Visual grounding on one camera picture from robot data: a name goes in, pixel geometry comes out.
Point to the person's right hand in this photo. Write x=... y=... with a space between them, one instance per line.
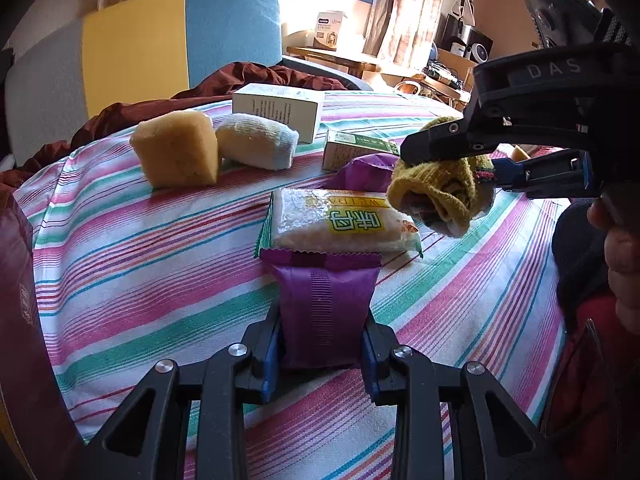
x=625 y=270

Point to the white cardboard box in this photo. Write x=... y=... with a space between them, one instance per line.
x=272 y=110

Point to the grey bed side rail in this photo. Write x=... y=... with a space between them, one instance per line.
x=325 y=72

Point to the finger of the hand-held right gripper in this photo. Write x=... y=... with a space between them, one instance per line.
x=512 y=172
x=450 y=142

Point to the rice cracker packet yellow label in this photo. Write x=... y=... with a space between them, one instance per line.
x=340 y=220

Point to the wooden side table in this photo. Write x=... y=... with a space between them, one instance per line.
x=335 y=57

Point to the purple snack packet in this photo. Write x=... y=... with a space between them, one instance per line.
x=322 y=305
x=367 y=170

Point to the yellow knitted sock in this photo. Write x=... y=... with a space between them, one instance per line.
x=440 y=195

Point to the small green box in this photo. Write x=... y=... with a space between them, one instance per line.
x=350 y=147

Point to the person's red clothing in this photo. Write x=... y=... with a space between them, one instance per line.
x=595 y=395

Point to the black speaker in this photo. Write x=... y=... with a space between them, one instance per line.
x=479 y=46

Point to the brown cardboard box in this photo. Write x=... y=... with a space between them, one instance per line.
x=452 y=65

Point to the maroon blanket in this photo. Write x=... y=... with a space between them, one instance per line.
x=125 y=115

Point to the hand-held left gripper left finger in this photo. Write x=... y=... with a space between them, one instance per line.
x=267 y=365

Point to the white rolled sock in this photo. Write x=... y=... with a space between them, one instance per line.
x=257 y=140

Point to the yellow sponge block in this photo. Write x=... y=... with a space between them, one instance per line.
x=175 y=150

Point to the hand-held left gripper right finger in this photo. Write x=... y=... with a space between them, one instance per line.
x=372 y=362

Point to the grey yellow blue headboard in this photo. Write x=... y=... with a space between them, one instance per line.
x=135 y=50

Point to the white box on windowsill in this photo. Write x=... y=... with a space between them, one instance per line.
x=330 y=30

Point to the person's dark clothing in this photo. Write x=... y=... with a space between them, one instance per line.
x=575 y=260

